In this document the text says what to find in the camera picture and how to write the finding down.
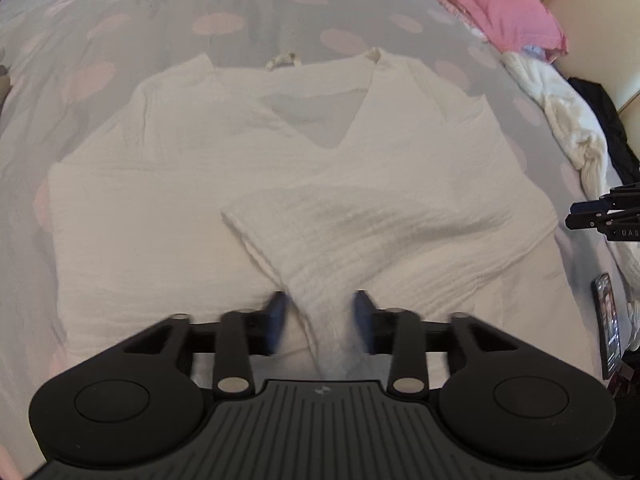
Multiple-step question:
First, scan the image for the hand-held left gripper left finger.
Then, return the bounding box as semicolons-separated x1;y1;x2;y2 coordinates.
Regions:
122;291;290;401

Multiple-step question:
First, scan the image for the black smartphone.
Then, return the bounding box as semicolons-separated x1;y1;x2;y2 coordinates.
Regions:
592;273;624;380

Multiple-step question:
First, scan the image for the white v-neck shirt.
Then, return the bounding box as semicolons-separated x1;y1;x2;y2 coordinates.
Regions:
47;47;583;391

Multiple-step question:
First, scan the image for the black cloth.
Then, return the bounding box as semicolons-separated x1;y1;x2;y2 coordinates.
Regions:
567;76;640;187

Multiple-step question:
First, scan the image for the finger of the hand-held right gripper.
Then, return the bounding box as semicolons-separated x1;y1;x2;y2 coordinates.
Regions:
565;184;640;244

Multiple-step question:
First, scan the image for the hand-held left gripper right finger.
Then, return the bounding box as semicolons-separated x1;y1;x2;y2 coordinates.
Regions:
353;291;521;401

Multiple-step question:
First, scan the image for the white knit blanket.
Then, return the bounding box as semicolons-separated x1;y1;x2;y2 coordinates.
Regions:
501;51;640;281

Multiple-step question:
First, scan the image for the grey pink-dotted bed sheet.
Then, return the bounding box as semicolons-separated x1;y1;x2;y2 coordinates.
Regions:
0;0;628;476

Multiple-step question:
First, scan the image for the beige padded headboard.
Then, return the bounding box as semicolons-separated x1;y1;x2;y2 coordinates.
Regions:
536;0;640;113

